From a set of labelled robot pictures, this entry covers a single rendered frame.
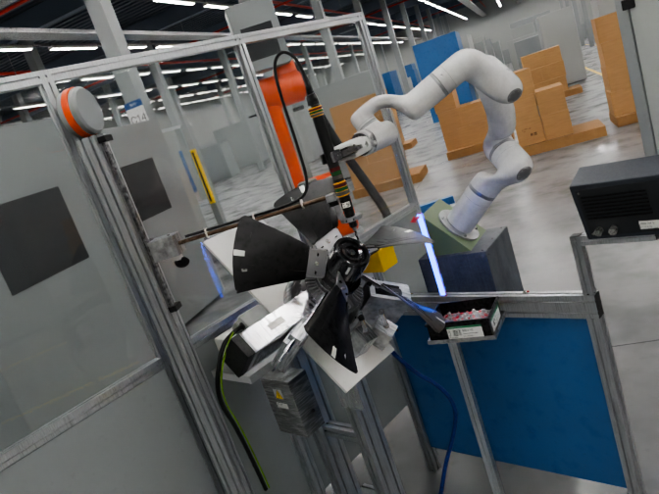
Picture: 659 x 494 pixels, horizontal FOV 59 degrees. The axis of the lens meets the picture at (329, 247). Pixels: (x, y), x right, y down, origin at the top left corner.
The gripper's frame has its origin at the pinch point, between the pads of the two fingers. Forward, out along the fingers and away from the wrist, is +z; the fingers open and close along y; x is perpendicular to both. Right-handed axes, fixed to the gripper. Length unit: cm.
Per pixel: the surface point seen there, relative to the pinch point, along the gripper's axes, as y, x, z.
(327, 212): 8.7, -16.9, 0.6
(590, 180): -63, -27, -30
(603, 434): -47, -117, -36
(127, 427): 70, -66, 64
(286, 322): 6, -40, 33
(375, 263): 24, -48, -31
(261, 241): 9.0, -15.6, 29.6
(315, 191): 15.5, -10.4, -3.9
